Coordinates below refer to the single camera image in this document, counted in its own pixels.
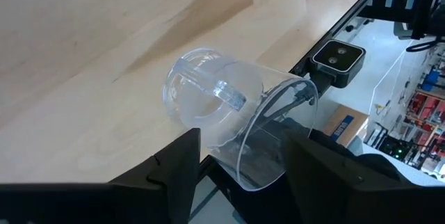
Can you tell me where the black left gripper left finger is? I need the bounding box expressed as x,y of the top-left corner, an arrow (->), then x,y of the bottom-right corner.
0,127 -> 202,224

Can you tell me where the red storage shelving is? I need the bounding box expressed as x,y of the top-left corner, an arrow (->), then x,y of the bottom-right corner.
403,89 -> 445,169

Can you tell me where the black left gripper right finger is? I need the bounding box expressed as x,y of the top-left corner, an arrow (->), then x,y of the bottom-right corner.
282,127 -> 445,224

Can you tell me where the black table-level camera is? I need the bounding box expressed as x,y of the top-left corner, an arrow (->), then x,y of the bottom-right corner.
308,39 -> 367,89

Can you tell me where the cardboard box with blue label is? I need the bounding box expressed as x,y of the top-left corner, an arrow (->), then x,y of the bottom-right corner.
321,103 -> 370,147

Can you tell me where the clear plastic mug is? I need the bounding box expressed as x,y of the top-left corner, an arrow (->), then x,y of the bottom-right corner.
161,47 -> 319,192

